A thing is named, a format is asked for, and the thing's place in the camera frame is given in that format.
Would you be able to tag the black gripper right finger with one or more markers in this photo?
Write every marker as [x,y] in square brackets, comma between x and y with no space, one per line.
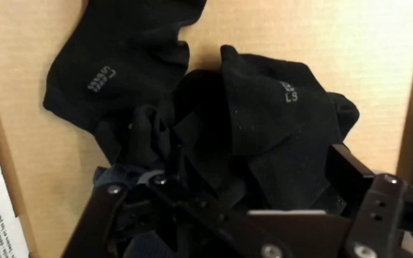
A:
[376,215]

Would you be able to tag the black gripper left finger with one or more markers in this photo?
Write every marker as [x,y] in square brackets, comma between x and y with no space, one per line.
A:
[97,209]

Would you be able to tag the cardboard cover box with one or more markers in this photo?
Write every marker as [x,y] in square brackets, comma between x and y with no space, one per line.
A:
[312,37]

